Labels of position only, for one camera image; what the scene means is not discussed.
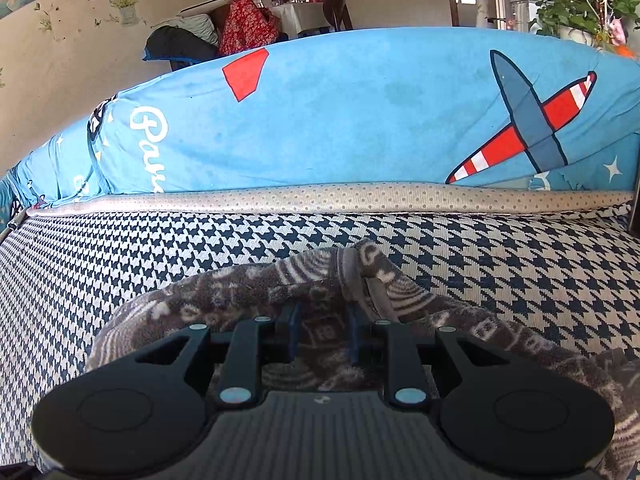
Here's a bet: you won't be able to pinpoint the grey printed fleece garment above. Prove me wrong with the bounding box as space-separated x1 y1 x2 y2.
85 239 640 480

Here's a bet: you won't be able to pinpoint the lavender pot wall decal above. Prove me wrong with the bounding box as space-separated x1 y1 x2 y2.
107 0 141 26

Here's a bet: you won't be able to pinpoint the white appliance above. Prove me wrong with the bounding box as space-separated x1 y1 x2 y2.
509 0 553 33

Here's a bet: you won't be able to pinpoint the red floral cloth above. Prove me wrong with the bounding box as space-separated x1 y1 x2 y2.
217 0 281 57

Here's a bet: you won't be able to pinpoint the grey-green cushion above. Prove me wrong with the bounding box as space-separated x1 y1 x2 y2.
152 12 218 43

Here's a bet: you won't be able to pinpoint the houndstooth sofa seat cushion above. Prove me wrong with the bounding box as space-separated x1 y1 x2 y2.
0 182 640 480

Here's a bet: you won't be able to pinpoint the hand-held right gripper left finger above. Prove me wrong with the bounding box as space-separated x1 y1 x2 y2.
134 302 303 409

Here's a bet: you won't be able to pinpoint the green potted houseplants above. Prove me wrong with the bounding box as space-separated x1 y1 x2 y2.
530 0 640 53

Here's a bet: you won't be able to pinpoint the dark wooden chair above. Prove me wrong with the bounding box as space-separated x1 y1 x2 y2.
322 0 353 33

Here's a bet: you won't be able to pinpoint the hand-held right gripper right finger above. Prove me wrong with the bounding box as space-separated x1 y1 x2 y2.
347 305 506 409

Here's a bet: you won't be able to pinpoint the white tablecloth table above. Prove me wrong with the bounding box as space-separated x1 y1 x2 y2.
270 2 331 36

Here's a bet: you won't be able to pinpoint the dark blue pillow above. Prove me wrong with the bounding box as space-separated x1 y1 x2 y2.
142 25 218 63

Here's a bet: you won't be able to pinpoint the black smartphone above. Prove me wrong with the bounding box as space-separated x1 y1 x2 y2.
627 135 640 235

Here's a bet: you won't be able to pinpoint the blue printed sofa cover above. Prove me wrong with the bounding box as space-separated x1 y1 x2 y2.
0 27 640 231

